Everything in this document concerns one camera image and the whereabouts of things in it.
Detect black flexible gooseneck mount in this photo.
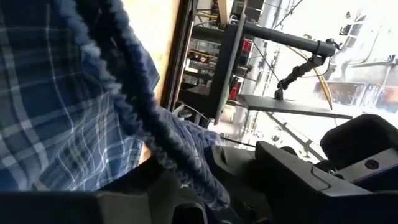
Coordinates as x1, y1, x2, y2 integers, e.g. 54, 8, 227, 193
273, 54, 326, 101

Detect yellow cable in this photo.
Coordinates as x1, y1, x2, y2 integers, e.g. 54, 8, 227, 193
312, 67, 333, 110

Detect blue plaid pants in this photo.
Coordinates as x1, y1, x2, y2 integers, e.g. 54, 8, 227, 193
0, 0, 231, 224

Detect dark flat panel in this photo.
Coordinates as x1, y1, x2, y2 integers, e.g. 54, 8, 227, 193
238, 94, 354, 121

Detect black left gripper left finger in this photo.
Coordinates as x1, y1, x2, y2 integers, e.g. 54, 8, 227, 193
0, 157, 208, 224

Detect dark grey side desk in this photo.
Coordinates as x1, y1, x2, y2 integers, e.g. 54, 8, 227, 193
210, 21, 248, 127

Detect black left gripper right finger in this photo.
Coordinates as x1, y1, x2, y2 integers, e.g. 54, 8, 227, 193
254, 141, 398, 224

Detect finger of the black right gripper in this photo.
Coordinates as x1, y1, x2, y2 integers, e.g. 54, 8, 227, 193
206, 144, 261, 224

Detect black round pole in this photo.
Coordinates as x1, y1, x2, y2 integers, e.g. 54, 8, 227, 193
244, 21, 338, 58

